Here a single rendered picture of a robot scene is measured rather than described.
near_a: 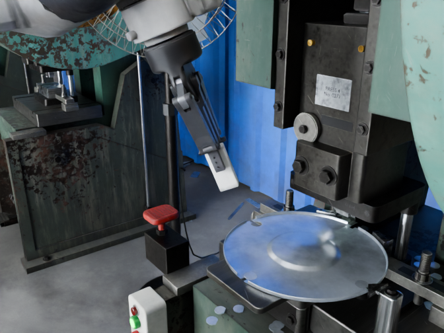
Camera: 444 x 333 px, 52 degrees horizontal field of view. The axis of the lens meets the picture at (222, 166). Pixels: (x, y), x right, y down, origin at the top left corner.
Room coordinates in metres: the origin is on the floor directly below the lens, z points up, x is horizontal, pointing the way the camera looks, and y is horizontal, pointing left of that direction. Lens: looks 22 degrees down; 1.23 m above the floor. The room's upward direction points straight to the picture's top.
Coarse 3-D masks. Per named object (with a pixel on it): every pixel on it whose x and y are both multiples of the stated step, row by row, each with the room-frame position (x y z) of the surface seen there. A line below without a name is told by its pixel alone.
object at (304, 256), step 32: (288, 224) 0.81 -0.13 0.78; (320, 224) 0.81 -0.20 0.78; (224, 256) 0.69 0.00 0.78; (256, 256) 0.69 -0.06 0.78; (288, 256) 0.68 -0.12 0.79; (320, 256) 0.68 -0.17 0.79; (352, 256) 0.69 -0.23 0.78; (384, 256) 0.69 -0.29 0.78; (256, 288) 0.60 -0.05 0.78; (288, 288) 0.60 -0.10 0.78; (320, 288) 0.60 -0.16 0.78; (352, 288) 0.60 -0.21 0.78
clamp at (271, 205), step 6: (288, 192) 0.91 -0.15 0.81; (288, 198) 0.91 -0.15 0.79; (264, 204) 0.95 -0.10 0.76; (270, 204) 0.95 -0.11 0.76; (276, 204) 0.95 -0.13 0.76; (282, 204) 0.95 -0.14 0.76; (288, 204) 0.91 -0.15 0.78; (258, 210) 0.96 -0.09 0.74; (264, 210) 0.95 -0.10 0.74; (270, 210) 0.93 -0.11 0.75; (276, 210) 0.92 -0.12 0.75; (282, 210) 0.92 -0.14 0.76; (288, 210) 0.90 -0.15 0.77; (294, 210) 0.91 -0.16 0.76; (252, 216) 0.97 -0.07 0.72; (258, 222) 0.95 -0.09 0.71
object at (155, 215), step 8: (152, 208) 0.92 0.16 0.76; (160, 208) 0.92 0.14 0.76; (168, 208) 0.92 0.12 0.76; (144, 216) 0.90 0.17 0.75; (152, 216) 0.88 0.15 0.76; (160, 216) 0.88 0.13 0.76; (168, 216) 0.89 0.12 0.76; (176, 216) 0.90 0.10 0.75; (152, 224) 0.87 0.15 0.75; (160, 224) 0.87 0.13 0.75
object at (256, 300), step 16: (208, 272) 0.65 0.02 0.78; (224, 272) 0.65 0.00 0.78; (224, 288) 0.62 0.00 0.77; (240, 288) 0.60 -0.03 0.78; (256, 304) 0.56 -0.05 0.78; (272, 304) 0.57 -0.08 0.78; (288, 304) 0.66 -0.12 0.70; (304, 304) 0.64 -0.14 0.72; (288, 320) 0.65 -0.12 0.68; (304, 320) 0.65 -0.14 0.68
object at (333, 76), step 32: (320, 32) 0.76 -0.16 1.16; (352, 32) 0.72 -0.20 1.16; (320, 64) 0.76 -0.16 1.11; (352, 64) 0.71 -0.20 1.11; (320, 96) 0.75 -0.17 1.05; (352, 96) 0.71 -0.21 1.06; (320, 128) 0.75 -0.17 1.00; (352, 128) 0.70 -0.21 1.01; (320, 160) 0.71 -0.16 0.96; (352, 160) 0.70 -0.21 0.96; (384, 160) 0.71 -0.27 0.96; (320, 192) 0.71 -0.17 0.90; (352, 192) 0.69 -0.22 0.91; (384, 192) 0.72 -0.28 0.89
